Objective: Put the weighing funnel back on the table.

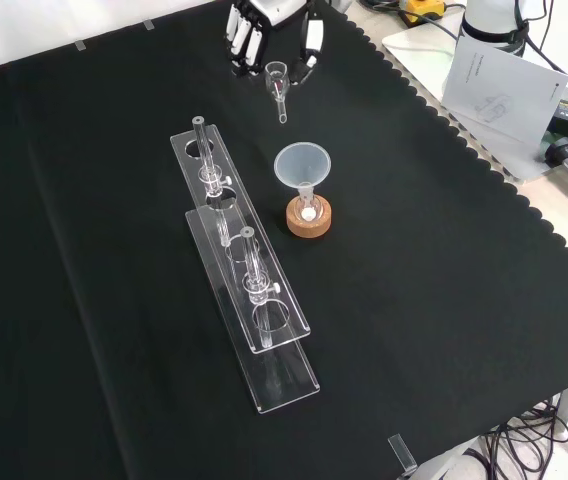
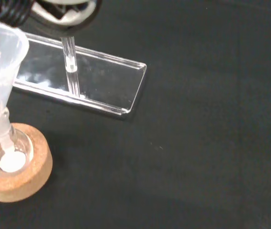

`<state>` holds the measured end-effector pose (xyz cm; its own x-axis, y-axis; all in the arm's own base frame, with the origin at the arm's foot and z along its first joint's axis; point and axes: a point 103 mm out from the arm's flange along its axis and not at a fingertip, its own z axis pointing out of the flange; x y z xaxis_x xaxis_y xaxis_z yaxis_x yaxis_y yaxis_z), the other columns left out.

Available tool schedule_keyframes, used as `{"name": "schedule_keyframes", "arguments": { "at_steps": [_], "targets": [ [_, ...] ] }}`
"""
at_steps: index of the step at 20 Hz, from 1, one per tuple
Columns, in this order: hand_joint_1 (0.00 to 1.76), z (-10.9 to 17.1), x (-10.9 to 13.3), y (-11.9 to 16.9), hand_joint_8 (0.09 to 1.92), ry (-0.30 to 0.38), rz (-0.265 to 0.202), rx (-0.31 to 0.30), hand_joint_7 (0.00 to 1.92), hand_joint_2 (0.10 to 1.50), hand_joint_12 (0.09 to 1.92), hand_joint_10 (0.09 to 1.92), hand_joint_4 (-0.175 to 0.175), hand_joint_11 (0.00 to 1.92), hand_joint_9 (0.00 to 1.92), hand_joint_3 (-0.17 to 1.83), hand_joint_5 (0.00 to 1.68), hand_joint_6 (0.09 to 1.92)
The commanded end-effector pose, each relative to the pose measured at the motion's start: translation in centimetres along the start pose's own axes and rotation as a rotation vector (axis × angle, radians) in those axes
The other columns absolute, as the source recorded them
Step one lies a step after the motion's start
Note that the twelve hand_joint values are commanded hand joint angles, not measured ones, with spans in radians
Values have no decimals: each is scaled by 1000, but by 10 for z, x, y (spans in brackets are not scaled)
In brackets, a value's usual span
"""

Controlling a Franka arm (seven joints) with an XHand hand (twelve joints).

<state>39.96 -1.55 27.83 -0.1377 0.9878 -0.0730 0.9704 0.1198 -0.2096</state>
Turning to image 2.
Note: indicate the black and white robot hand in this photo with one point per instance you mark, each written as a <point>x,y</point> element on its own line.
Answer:
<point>61,14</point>

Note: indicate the clear acrylic funnel stand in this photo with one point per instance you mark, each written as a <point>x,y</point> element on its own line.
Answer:
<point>107,81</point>

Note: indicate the round-bottom glass flask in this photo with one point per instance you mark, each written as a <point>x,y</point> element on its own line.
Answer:
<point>18,145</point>

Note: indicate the black table cloth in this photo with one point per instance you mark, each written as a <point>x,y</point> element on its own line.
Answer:
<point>197,143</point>

